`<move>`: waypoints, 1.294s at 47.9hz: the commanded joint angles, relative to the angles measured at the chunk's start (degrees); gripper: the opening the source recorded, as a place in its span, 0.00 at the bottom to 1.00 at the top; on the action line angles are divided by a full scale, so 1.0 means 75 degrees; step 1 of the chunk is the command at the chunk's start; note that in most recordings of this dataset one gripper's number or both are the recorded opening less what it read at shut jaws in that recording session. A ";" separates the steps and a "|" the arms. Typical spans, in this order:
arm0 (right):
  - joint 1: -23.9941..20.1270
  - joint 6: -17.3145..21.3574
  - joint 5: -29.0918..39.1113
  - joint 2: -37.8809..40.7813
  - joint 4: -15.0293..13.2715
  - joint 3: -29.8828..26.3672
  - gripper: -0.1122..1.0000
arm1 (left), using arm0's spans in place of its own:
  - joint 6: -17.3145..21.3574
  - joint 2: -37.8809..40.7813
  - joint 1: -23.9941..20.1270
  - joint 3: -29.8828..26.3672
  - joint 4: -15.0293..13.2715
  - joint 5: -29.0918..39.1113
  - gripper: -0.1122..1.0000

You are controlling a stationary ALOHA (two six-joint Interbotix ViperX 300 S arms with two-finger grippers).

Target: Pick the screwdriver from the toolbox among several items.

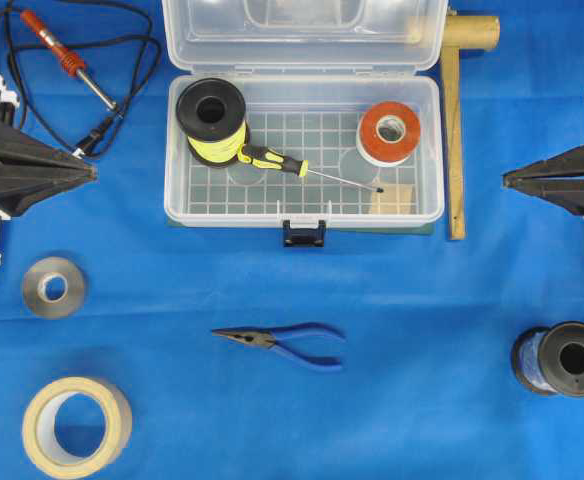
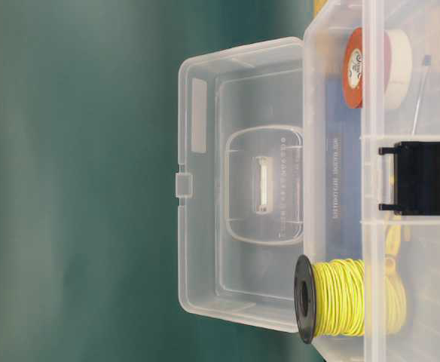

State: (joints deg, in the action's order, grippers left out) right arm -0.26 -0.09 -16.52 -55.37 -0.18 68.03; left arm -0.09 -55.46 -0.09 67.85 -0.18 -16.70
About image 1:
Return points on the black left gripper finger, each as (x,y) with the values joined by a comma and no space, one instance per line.
(23,186)
(21,148)

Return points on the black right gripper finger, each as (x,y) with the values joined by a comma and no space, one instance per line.
(566,193)
(567,164)

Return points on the yellow black screwdriver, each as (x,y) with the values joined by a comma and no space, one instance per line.
(265,158)

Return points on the clear plastic toolbox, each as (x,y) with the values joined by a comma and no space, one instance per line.
(308,71)

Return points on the red soldering iron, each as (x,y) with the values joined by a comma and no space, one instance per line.
(70,61)

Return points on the grey tape roll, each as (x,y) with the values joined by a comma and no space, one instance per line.
(54,288)

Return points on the wooden mallet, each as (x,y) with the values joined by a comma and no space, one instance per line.
(461,32)

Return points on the blue table cloth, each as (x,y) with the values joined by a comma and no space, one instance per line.
(426,390)

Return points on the small wooden block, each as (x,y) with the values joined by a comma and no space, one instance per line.
(395,199)

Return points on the red tape roll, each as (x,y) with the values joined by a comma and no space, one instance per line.
(388,133)

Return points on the beige masking tape roll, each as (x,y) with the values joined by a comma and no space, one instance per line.
(76,426)

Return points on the blue wire spool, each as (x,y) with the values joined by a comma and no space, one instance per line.
(550,361)

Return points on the yellow wire spool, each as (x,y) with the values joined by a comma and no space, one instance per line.
(211,113)

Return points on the blue handled needle-nose pliers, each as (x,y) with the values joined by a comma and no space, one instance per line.
(279,340)

